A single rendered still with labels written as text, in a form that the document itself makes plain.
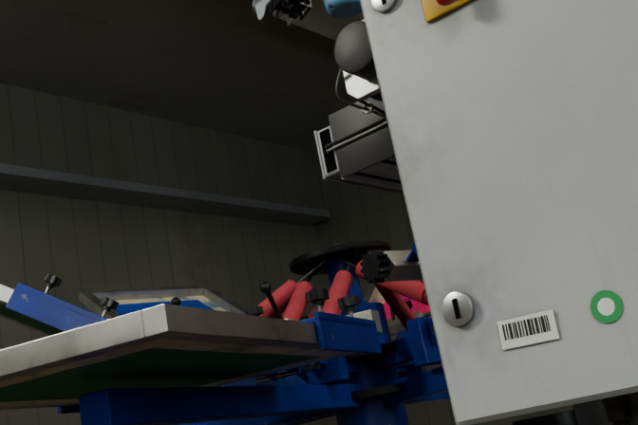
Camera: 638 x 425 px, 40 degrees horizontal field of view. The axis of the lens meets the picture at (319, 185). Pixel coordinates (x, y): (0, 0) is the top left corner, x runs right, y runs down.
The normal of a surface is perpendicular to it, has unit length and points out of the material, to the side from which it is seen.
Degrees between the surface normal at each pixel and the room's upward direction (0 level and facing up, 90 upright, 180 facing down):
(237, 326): 90
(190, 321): 90
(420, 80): 90
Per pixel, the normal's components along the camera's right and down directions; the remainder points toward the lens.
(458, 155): -0.63, -0.11
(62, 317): 0.10, -0.31
